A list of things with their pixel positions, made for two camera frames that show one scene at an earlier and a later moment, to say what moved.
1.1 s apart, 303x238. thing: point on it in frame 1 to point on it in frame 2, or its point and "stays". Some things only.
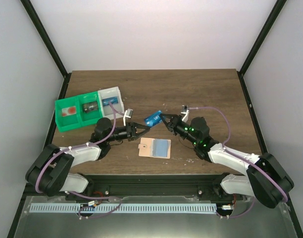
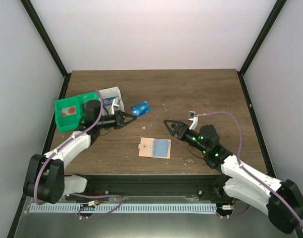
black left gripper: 129,126 to 120,119
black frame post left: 35,20 stays
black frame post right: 277,9 stays
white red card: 69,110 stays
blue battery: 153,119 to 140,109
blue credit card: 113,100 stays
